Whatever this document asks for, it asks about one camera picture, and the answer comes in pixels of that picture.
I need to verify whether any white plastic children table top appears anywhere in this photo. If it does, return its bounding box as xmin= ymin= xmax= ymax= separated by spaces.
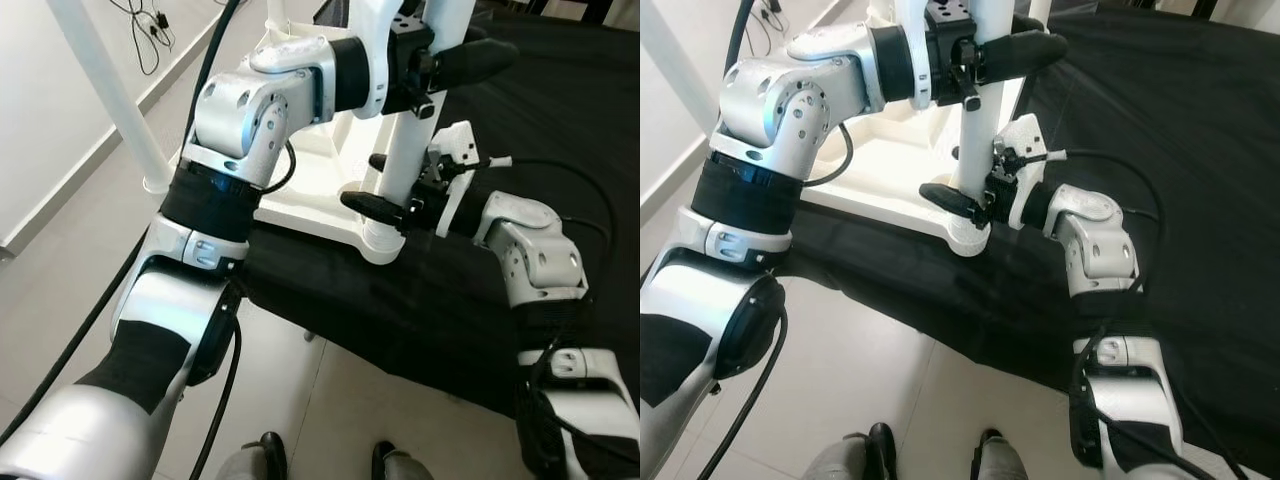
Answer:
xmin=255 ymin=25 xmax=441 ymax=266
xmin=800 ymin=0 xmax=1031 ymax=259

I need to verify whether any black tablecloth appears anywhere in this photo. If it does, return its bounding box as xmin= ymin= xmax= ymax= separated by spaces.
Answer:
xmin=240 ymin=15 xmax=641 ymax=421
xmin=785 ymin=10 xmax=1280 ymax=451

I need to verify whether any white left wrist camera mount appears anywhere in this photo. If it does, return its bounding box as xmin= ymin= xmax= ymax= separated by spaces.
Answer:
xmin=895 ymin=0 xmax=936 ymax=109
xmin=345 ymin=0 xmax=406 ymax=121

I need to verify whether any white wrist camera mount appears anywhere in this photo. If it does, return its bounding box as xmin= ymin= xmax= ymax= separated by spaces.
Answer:
xmin=895 ymin=0 xmax=936 ymax=109
xmin=995 ymin=113 xmax=1069 ymax=229
xmin=345 ymin=0 xmax=406 ymax=121
xmin=425 ymin=120 xmax=513 ymax=239

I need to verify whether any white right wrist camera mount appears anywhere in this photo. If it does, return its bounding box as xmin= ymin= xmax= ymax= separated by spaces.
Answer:
xmin=425 ymin=120 xmax=513 ymax=239
xmin=995 ymin=113 xmax=1069 ymax=229

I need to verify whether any black wall cable bundle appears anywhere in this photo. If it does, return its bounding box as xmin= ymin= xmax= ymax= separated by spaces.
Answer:
xmin=105 ymin=0 xmax=176 ymax=76
xmin=755 ymin=0 xmax=796 ymax=36

